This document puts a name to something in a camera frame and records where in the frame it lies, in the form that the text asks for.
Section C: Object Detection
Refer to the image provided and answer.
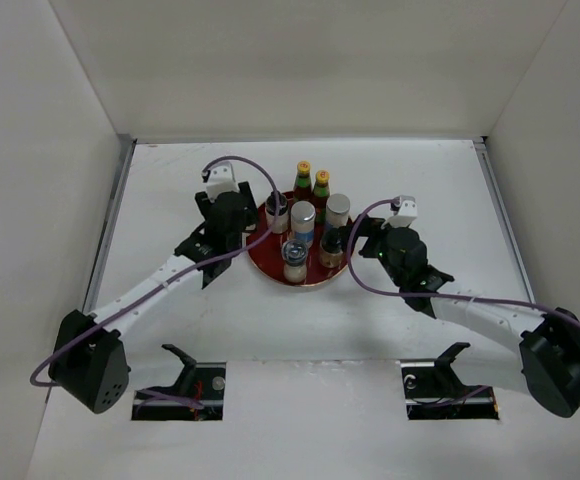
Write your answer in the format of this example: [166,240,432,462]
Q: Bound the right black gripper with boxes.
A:
[339,214,406,287]

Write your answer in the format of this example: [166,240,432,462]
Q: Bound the blue label jar silver lid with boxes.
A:
[324,193,351,231]

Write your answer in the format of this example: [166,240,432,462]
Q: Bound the black cap spice jar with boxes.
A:
[319,228,344,269]

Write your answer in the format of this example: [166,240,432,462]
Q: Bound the sauce bottle yellow cap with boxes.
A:
[311,170,330,224]
[293,161,312,202]

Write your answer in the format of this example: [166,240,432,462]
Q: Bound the black pump jar white powder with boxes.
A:
[264,192,289,235]

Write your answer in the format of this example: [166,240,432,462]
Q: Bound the blue label peppercorn jar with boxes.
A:
[290,200,316,248]

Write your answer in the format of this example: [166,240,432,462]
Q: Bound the chrome top grinder jar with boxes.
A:
[281,239,309,284]

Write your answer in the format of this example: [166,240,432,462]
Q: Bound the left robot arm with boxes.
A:
[48,182,258,414]

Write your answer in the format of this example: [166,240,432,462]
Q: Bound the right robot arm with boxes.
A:
[345,213,580,418]

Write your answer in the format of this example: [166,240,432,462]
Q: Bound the red round tray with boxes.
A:
[246,193,347,287]

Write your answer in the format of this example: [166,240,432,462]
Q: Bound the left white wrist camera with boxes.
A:
[202,161,238,202]

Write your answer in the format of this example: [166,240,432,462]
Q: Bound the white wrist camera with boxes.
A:
[202,161,238,202]
[384,195,418,228]

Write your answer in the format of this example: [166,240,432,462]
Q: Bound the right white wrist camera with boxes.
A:
[384,195,418,228]

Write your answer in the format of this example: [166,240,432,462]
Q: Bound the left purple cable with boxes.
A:
[30,155,287,410]

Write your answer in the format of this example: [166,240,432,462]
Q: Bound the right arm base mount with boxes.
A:
[400,342,499,421]

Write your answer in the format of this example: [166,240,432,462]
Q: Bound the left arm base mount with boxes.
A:
[131,344,227,422]

